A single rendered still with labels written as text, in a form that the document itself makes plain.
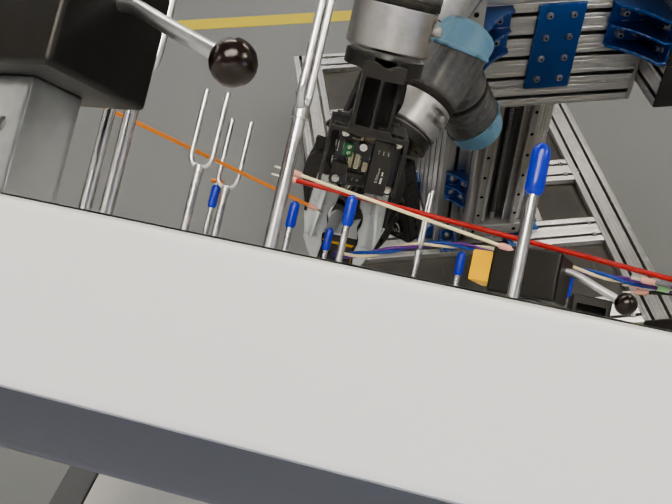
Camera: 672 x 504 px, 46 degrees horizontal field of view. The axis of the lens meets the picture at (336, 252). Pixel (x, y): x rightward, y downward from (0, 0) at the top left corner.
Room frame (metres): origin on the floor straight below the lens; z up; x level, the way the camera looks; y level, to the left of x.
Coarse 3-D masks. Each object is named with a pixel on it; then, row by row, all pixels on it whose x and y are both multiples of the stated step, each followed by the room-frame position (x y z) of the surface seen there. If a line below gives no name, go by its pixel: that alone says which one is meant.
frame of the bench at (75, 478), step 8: (72, 472) 0.50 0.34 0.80; (80, 472) 0.50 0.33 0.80; (88, 472) 0.50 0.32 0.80; (64, 480) 0.49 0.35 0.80; (72, 480) 0.49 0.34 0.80; (80, 480) 0.49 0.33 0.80; (88, 480) 0.49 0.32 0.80; (64, 488) 0.48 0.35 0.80; (72, 488) 0.48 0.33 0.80; (80, 488) 0.48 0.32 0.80; (88, 488) 0.48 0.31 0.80; (56, 496) 0.47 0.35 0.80; (64, 496) 0.47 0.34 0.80; (72, 496) 0.47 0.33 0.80; (80, 496) 0.47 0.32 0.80
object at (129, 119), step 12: (168, 12) 0.31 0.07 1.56; (156, 60) 0.29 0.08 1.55; (132, 120) 0.28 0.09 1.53; (120, 132) 0.27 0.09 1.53; (132, 132) 0.27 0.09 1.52; (120, 144) 0.27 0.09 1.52; (120, 156) 0.26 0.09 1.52; (120, 168) 0.26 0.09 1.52; (108, 180) 0.26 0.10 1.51; (120, 180) 0.26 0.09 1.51; (108, 192) 0.25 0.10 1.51; (108, 204) 0.25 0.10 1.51
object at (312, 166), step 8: (320, 136) 0.60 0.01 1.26; (320, 144) 0.59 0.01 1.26; (312, 152) 0.59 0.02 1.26; (320, 152) 0.58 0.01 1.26; (312, 160) 0.58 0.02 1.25; (320, 160) 0.58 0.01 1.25; (304, 168) 0.58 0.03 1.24; (312, 168) 0.58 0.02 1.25; (328, 168) 0.58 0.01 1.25; (312, 176) 0.57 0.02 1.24; (304, 192) 0.57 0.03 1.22; (304, 200) 0.57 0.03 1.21; (304, 208) 0.56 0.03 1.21
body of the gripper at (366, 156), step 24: (384, 72) 0.57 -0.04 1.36; (408, 72) 0.58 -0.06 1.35; (360, 96) 0.56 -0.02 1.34; (384, 96) 0.58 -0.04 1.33; (336, 120) 0.57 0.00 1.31; (360, 120) 0.57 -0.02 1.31; (384, 120) 0.57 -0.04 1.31; (336, 144) 0.55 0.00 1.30; (360, 144) 0.54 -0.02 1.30; (384, 144) 0.54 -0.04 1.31; (408, 144) 0.54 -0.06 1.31; (336, 168) 0.53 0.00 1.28; (360, 168) 0.54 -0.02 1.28; (384, 168) 0.53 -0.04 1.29; (384, 192) 0.53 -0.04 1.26
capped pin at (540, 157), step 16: (544, 144) 0.25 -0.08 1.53; (544, 160) 0.25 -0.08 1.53; (528, 176) 0.24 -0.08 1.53; (544, 176) 0.24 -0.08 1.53; (528, 192) 0.24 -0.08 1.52; (528, 208) 0.23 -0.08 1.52; (528, 224) 0.23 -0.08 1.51; (528, 240) 0.22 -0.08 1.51; (512, 272) 0.21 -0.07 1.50; (512, 288) 0.21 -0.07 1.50
